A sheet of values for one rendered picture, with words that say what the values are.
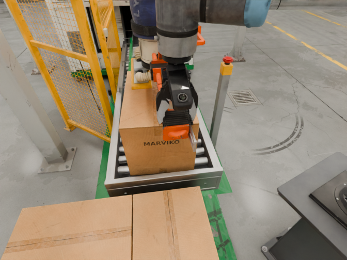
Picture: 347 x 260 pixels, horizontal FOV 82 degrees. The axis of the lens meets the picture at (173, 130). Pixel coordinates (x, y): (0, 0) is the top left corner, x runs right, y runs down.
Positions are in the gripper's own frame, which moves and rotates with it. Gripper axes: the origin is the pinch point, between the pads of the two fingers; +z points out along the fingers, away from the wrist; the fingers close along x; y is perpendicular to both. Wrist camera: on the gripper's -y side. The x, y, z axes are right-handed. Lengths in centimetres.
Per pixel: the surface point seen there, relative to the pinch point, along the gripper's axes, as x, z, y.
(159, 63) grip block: 1.9, -0.9, 37.4
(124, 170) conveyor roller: 28, 68, 35
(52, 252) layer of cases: 59, 68, -8
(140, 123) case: 12.9, 27.3, 32.6
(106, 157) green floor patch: 57, 123, 95
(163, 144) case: 1.9, 40.5, 28.9
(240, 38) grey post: -160, 85, 304
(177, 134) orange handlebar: 0.6, -0.5, -6.0
